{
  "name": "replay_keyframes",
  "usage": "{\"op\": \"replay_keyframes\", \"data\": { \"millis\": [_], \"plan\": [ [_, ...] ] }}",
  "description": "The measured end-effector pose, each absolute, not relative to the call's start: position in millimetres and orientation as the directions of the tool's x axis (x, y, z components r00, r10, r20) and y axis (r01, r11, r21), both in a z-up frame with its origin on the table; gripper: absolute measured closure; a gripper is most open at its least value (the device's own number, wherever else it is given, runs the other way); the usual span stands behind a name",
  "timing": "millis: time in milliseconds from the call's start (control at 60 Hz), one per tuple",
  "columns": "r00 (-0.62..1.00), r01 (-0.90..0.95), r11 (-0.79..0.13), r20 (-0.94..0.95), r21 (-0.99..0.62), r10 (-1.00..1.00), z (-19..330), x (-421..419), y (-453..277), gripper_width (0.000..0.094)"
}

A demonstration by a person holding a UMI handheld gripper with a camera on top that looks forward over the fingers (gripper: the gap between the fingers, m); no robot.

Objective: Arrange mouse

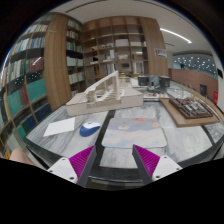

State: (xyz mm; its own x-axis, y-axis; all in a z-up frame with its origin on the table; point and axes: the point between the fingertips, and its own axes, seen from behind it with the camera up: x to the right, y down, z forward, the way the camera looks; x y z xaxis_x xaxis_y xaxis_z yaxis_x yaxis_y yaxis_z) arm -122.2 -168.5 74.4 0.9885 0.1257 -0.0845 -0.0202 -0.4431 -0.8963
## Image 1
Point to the white paper sheet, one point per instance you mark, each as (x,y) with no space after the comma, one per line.
(61,126)

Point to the large wooden bookshelf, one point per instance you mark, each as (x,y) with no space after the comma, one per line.
(42,71)

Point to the pastel patterned mouse pad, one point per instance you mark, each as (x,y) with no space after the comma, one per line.
(126,132)

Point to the white architectural building model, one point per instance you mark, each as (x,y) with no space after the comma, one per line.
(104,95)

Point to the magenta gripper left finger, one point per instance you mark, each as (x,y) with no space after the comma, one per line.
(75,169)

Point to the dark model on wooden board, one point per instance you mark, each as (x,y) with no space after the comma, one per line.
(187,112)

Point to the wooden back wall shelving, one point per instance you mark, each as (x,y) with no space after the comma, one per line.
(130,45)

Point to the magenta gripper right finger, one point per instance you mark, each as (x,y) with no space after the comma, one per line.
(151,166)

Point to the blue and white computer mouse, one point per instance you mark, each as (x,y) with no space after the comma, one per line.
(89,128)

